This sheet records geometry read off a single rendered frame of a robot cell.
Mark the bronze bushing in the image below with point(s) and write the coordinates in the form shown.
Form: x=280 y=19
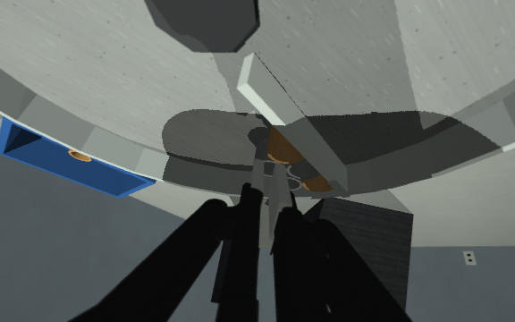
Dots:
x=318 y=184
x=281 y=150
x=79 y=155

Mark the blue plastic crate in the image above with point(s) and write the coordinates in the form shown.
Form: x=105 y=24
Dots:
x=31 y=148

